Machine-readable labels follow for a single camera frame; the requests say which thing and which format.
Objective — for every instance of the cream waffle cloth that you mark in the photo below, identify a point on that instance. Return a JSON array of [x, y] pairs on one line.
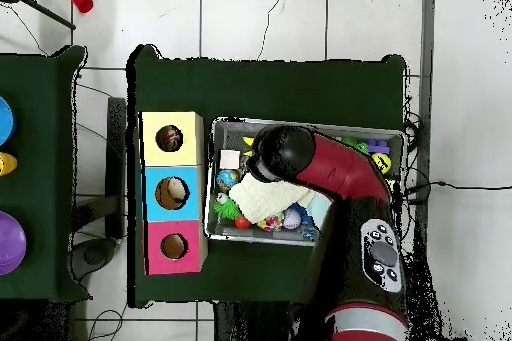
[[264, 197]]

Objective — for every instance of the polka dot cloth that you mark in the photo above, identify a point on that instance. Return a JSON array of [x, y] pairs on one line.
[[271, 222]]

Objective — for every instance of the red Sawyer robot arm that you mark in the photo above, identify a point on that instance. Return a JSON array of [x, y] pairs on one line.
[[344, 161]]

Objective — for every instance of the clear mesh bin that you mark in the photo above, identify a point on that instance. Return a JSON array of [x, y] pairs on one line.
[[230, 137]]

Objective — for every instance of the wooden box with three holes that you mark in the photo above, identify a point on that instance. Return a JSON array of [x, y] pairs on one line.
[[152, 181]]

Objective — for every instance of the plain wooden cube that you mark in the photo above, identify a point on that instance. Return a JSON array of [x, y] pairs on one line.
[[229, 159]]

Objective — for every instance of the yellow cheese wedge toy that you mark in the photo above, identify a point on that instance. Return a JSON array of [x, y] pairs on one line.
[[248, 141]]

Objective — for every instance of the globe print ball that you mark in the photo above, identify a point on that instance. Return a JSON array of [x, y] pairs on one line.
[[227, 179]]

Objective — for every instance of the green spiky ball with eyes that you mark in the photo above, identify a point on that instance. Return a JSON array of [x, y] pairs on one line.
[[226, 209]]

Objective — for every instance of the small red ball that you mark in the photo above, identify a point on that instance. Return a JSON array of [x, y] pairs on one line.
[[242, 222]]

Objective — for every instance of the mint waffle cloth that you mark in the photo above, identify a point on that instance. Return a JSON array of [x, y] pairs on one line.
[[320, 209]]

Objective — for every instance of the dark green table cloth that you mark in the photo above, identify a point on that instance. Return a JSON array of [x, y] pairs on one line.
[[280, 89]]

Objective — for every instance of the purple building brick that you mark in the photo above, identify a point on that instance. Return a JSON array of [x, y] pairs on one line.
[[378, 146]]

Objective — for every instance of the yellow smiley ball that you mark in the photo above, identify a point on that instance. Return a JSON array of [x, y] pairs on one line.
[[381, 163]]

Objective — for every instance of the green cloth of side table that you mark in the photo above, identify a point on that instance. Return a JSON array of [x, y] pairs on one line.
[[40, 177]]

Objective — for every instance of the red plastic cup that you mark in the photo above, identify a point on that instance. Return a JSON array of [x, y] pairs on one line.
[[82, 2]]

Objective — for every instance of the purple ball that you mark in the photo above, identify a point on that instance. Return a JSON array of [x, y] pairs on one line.
[[11, 243]]

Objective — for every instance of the black tripod stand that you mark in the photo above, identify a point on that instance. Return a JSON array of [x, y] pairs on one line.
[[48, 15]]

